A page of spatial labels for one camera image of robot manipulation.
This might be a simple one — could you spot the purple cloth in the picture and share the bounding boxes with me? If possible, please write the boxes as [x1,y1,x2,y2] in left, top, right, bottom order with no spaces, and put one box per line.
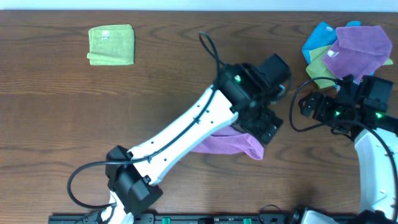
[192,126,264,160]
[323,26,392,83]

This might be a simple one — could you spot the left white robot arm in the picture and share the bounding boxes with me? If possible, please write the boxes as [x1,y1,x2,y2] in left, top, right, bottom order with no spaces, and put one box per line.
[99,54,291,223]

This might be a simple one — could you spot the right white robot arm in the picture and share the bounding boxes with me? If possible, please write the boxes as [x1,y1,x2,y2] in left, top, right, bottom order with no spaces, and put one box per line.
[291,75,397,223]

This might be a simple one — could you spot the green cloth on pile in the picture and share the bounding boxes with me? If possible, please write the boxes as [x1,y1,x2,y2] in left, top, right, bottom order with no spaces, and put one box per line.
[306,45,393,89]

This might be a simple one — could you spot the purple cloth on pile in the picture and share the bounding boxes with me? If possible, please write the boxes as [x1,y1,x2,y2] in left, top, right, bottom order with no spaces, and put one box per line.
[323,26,392,83]

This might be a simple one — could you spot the blue cloth on pile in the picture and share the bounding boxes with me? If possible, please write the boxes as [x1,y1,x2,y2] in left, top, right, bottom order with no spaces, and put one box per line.
[301,21,376,91]

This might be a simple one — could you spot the folded green cloth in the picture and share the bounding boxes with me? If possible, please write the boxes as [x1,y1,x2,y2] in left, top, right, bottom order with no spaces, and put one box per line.
[86,24,135,66]

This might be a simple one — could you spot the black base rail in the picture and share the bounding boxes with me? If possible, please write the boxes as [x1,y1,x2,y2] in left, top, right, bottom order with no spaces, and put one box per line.
[47,213,289,224]

